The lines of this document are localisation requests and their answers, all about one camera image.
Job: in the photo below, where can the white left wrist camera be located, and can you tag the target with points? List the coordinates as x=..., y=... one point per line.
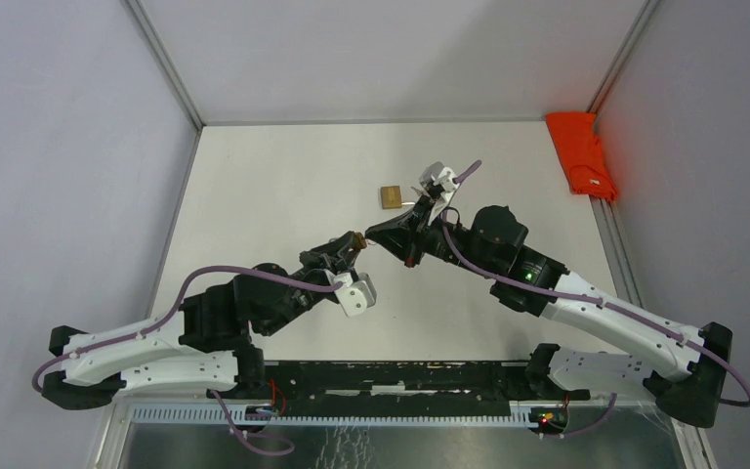
x=356, y=292

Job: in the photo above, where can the aluminium corner frame rail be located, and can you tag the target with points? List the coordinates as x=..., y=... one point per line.
x=624, y=54

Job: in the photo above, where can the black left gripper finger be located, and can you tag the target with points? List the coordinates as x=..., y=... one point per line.
x=336, y=263
x=343, y=242

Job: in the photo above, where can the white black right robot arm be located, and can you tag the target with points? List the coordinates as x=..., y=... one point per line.
x=682, y=368

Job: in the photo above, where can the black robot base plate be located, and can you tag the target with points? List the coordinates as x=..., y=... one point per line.
x=400, y=389

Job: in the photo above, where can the left aluminium frame rail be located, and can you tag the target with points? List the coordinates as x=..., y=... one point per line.
x=147, y=29

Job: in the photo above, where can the orange folded cloth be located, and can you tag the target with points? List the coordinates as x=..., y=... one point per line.
x=581, y=154

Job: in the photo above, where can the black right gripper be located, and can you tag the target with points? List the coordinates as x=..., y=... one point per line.
x=405, y=235

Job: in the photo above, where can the large brass padlock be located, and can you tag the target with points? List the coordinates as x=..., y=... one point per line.
x=392, y=198

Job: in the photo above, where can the small brass padlock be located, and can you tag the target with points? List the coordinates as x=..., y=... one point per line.
x=359, y=242

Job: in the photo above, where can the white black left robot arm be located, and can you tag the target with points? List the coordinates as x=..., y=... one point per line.
x=204, y=341

